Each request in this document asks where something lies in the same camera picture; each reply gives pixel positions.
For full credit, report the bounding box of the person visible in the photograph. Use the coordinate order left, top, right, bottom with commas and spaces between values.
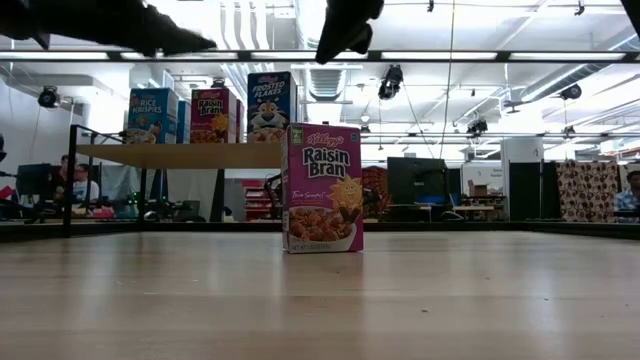
53, 154, 74, 201
613, 169, 640, 214
69, 162, 101, 211

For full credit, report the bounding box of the orange patterned cloth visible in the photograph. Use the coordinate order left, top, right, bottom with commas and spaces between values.
362, 165, 390, 220

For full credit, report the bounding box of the wooden shelf with black frame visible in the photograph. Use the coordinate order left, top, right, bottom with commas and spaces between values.
62, 123, 285, 239

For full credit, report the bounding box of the Frosted Flakes cereal box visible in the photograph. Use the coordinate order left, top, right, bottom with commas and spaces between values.
246, 70, 298, 145

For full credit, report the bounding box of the black monitor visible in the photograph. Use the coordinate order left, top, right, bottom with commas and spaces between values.
14, 162, 71, 206
386, 156, 450, 221

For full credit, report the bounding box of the brown cardboard box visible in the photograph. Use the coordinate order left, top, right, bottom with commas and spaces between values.
467, 179, 494, 199

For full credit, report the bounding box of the red storage shelving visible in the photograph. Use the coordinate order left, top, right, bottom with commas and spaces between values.
242, 178, 282, 222

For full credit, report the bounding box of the white and black cabinet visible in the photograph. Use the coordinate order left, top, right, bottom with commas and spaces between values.
501, 136, 545, 221

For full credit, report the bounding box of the black aluminium table frame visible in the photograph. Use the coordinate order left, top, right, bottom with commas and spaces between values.
0, 219, 640, 244

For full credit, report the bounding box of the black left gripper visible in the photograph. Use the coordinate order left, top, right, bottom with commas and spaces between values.
44, 0, 218, 58

